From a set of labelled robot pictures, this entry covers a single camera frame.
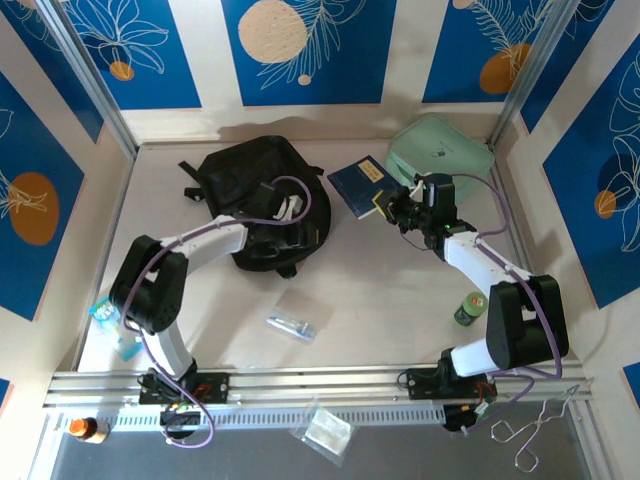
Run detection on clear plastic bag with pens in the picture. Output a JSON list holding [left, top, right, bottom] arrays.
[[265, 286, 334, 344]]

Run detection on black backpack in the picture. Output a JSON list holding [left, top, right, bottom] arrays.
[[178, 135, 334, 280]]

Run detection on mint green pencil case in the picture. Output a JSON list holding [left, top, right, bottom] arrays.
[[384, 114, 496, 205]]

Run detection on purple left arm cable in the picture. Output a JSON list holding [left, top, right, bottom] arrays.
[[121, 175, 314, 448]]

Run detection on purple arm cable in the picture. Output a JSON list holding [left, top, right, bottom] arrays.
[[448, 172, 564, 435], [121, 175, 314, 448]]

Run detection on dark blue book yellow label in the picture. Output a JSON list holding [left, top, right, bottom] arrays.
[[326, 154, 402, 221]]

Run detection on aluminium rail frame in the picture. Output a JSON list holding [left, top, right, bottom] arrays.
[[43, 363, 594, 409]]

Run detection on amber bottle orange cap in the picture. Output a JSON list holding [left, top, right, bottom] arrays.
[[68, 416, 112, 445]]

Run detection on blue snack packet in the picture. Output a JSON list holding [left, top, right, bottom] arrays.
[[88, 294, 145, 362]]

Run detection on green round jar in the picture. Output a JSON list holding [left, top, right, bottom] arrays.
[[453, 291, 489, 328]]

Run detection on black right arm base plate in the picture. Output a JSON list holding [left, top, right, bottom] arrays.
[[405, 367, 497, 401]]

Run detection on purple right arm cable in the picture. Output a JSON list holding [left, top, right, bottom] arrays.
[[448, 172, 564, 435]]

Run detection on clear zip bag beige contents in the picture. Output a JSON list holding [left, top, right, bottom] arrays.
[[289, 397, 355, 469]]

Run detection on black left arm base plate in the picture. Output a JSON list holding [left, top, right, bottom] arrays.
[[138, 372, 231, 405]]

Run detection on aluminium side rail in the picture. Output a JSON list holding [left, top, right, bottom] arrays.
[[488, 149, 560, 361]]

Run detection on black electronics box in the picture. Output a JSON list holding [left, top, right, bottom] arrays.
[[159, 403, 203, 433], [443, 402, 494, 434]]

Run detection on perforated white cable duct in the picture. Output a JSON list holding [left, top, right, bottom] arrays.
[[47, 403, 446, 432]]

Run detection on aluminium corner post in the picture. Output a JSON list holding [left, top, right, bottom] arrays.
[[488, 0, 585, 149], [37, 0, 140, 157]]

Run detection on metal wire tongs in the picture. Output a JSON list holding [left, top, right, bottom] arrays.
[[490, 383, 582, 473]]

